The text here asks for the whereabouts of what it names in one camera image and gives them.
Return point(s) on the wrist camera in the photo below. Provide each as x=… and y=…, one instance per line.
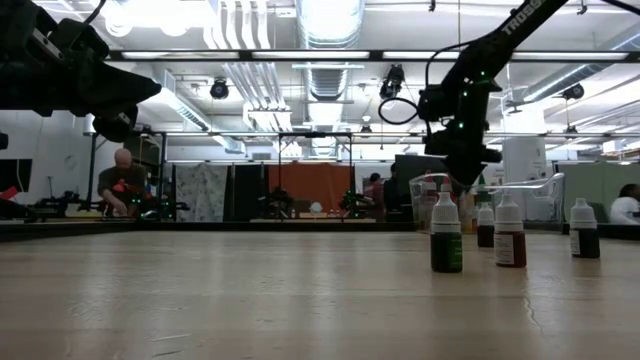
x=436, y=144
x=80, y=40

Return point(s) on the large amber coloring bottle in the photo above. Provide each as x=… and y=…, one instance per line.
x=467, y=215

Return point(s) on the red object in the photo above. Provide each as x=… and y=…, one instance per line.
x=7, y=194

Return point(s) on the large green coloring bottle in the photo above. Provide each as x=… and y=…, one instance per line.
x=481, y=186

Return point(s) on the orange curtain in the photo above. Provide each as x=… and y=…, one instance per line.
x=310, y=180

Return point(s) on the large red coloring bottle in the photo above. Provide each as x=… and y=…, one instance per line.
x=428, y=200

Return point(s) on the black hanging spotlight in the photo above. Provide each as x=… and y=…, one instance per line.
x=392, y=82
x=572, y=91
x=220, y=89

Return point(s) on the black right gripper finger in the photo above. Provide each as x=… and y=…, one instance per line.
x=466, y=172

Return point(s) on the small red dropper bottle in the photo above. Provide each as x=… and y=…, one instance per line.
x=510, y=247

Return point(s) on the black background rig frame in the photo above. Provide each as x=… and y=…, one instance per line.
x=92, y=170
x=315, y=134

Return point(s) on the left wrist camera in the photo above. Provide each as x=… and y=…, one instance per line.
x=80, y=40

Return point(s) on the silver ventilation duct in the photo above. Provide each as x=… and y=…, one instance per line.
x=327, y=25

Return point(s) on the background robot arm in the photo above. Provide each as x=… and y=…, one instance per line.
x=356, y=204
x=281, y=200

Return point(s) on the small green dropper bottle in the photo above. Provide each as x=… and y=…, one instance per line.
x=446, y=250

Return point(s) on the black curtain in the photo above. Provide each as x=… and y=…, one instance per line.
x=250, y=192

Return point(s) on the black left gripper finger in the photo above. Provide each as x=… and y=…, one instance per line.
x=120, y=90

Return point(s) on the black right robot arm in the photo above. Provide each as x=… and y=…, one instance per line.
x=500, y=45

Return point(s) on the white pillar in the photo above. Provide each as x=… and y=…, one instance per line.
x=525, y=155

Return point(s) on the clear plastic container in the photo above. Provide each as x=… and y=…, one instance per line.
x=540, y=210

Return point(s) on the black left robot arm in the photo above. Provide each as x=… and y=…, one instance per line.
x=20, y=75

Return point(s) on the patterned grey curtain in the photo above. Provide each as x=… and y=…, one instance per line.
x=200, y=192

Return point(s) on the pale green partition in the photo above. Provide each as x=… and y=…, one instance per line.
x=595, y=185

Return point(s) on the black wall screen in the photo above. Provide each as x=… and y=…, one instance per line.
x=15, y=175

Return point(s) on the white round lamp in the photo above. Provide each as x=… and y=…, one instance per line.
x=315, y=208

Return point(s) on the white rectangular air duct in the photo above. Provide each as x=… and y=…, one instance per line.
x=175, y=107

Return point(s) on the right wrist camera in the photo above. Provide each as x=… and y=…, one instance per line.
x=436, y=144

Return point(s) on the black partition panel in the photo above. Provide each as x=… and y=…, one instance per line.
x=410, y=165

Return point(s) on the small dark dropper bottle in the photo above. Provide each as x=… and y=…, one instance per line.
x=485, y=235
x=585, y=242

